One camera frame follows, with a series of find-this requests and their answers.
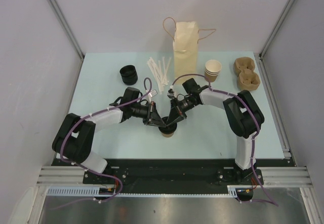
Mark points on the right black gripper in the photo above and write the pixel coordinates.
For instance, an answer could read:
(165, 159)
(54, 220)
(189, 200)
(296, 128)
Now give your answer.
(174, 112)

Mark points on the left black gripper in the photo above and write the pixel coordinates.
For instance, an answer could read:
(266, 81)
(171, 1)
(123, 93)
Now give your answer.
(152, 118)

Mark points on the brown paper coffee cup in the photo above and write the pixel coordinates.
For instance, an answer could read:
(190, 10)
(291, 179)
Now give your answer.
(167, 134)

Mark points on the black plastic cup lid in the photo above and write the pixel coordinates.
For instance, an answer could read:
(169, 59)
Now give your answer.
(171, 127)

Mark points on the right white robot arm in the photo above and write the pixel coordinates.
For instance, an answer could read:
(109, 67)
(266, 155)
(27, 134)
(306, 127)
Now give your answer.
(243, 114)

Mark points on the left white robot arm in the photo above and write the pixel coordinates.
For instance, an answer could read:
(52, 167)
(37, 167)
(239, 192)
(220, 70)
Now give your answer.
(75, 136)

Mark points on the pile of white straws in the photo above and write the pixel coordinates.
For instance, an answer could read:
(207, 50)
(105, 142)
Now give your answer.
(159, 71)

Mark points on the stack of black lids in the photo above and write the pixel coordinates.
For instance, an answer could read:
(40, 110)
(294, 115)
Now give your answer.
(129, 74)

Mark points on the stack of paper cups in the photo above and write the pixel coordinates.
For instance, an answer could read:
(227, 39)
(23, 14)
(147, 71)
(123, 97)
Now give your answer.
(212, 70)

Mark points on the tan paper bag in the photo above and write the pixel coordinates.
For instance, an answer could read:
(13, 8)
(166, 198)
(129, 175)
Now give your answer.
(185, 36)

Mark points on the brown pulp cup carriers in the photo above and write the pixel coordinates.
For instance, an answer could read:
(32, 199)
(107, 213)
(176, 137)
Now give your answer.
(247, 78)

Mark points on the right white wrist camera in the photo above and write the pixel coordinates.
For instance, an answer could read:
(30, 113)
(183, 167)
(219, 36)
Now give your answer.
(171, 93)

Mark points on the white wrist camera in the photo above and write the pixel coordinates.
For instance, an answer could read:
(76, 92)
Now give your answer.
(171, 93)
(151, 95)

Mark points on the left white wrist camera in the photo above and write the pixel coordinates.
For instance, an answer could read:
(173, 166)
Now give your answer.
(151, 95)

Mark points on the white cable duct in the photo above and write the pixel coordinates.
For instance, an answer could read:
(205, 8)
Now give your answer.
(105, 192)

